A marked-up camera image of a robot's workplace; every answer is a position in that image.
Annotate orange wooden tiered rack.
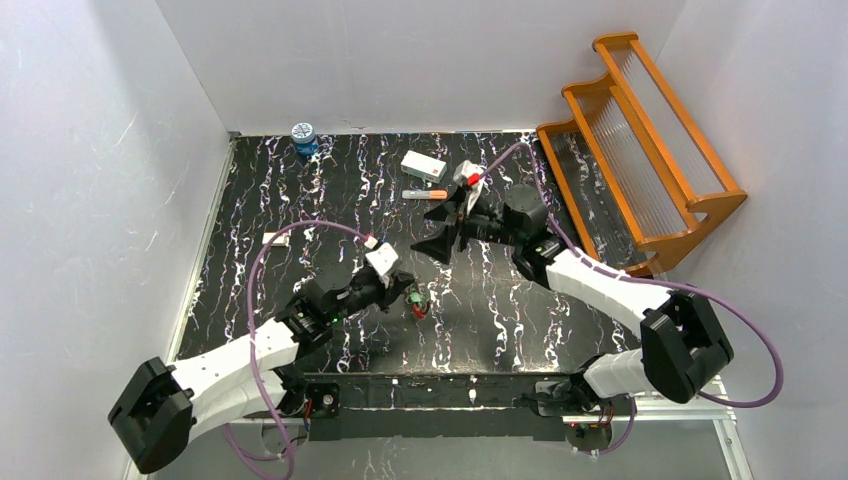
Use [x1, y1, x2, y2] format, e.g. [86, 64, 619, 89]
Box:
[536, 32, 748, 276]

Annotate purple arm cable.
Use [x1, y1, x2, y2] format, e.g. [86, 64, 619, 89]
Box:
[222, 219, 379, 480]
[480, 141, 784, 456]

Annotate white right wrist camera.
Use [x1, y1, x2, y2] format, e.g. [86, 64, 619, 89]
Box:
[452, 160, 485, 192]

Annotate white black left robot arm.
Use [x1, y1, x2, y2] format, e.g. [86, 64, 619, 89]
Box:
[107, 265, 418, 474]

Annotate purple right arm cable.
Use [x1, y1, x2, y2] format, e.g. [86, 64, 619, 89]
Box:
[480, 141, 784, 456]

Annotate small white eraser block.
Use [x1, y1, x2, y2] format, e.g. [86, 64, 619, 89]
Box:
[262, 232, 291, 247]

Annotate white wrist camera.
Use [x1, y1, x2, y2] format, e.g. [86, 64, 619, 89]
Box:
[365, 243, 401, 277]
[452, 160, 485, 192]

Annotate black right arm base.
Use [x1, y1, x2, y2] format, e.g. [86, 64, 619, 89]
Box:
[512, 380, 637, 458]

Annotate white orange marker pen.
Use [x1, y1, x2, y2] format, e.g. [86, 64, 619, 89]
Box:
[401, 189, 448, 201]

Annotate white green small box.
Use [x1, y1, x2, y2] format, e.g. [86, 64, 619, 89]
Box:
[401, 150, 447, 184]

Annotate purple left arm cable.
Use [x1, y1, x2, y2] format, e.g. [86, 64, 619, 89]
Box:
[222, 219, 379, 480]

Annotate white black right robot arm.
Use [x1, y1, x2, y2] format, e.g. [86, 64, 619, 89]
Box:
[411, 185, 734, 410]

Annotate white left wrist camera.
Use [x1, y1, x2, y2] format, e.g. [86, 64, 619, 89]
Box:
[365, 243, 401, 277]

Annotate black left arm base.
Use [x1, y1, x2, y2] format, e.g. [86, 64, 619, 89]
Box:
[276, 370, 341, 424]

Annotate aluminium frame rail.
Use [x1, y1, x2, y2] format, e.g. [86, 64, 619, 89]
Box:
[135, 374, 738, 425]

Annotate blue jar with white lid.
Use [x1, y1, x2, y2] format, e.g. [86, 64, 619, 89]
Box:
[291, 122, 318, 157]

